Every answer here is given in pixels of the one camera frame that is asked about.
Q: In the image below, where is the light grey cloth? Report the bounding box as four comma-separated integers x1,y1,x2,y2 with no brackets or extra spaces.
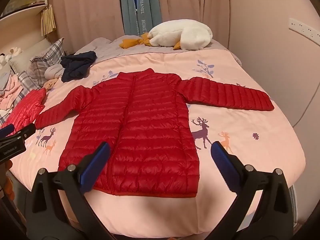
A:
44,64,66,80

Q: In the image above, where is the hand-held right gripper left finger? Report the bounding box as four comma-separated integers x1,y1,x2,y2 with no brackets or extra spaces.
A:
26,141,118,240

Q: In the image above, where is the large plaid pillow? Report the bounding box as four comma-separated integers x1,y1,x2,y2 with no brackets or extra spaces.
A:
29,37,66,79

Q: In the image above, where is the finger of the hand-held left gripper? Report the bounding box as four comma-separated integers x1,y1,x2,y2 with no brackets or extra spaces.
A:
0,124,15,138
9,123,36,143

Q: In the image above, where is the blue-grey curtain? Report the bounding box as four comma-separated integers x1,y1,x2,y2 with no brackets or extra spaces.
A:
119,0,162,37

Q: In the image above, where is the pink deer-print duvet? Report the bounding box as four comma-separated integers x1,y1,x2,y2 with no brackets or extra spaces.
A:
5,48,307,238

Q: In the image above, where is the cream wall shelf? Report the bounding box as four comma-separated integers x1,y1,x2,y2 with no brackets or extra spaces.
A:
0,0,52,39

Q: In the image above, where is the grey-blue pillow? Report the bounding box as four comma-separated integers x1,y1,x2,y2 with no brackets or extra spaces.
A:
0,66,13,90

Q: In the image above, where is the white goose plush toy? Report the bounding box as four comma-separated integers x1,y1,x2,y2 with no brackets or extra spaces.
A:
119,21,213,50

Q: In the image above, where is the beige plush toy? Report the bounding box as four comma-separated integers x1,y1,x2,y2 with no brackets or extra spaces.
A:
9,46,23,57

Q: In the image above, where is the small orange plush toy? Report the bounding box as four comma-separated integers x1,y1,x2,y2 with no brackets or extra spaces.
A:
42,78,59,92

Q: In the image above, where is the yellow tassel fringe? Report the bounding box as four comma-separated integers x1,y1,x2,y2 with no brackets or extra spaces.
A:
41,5,57,37

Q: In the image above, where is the small plaid pillow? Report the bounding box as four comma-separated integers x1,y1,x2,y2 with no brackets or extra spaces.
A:
17,70,43,90

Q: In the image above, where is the navy clothing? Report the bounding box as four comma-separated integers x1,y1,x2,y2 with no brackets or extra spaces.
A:
60,51,97,83

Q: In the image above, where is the red down jacket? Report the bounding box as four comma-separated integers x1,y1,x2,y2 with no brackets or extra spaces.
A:
34,68,275,197

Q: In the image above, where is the white wall socket strip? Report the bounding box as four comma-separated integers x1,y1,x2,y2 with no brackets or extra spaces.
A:
288,17,320,46

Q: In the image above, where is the pink curtain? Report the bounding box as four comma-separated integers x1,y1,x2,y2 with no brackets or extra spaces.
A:
51,0,125,55
159,0,233,49

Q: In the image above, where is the folded pink-red down jacket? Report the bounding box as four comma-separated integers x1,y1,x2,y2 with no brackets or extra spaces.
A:
1,88,47,137

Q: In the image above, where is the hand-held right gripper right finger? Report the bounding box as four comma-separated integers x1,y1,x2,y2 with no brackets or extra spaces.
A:
207,141,294,240

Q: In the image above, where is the pink clothes pile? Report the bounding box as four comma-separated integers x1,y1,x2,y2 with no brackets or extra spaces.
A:
0,74,25,110

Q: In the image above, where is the beige pillow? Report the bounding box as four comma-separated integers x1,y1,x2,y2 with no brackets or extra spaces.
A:
10,39,57,73

